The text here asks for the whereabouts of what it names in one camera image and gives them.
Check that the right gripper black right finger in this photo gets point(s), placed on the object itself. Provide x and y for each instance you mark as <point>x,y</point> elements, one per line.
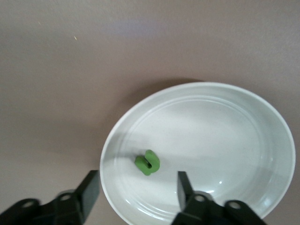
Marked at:
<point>187,201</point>

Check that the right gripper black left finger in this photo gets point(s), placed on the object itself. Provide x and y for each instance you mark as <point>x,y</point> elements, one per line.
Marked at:
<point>86,199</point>

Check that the green foam letter u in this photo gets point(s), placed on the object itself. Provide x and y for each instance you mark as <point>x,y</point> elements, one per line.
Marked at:
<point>153,160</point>

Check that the beige brown plate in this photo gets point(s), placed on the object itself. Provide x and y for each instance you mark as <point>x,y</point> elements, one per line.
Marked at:
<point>211,140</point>

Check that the brown table cover sheet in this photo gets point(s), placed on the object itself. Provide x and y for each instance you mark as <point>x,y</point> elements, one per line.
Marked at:
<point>70,70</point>

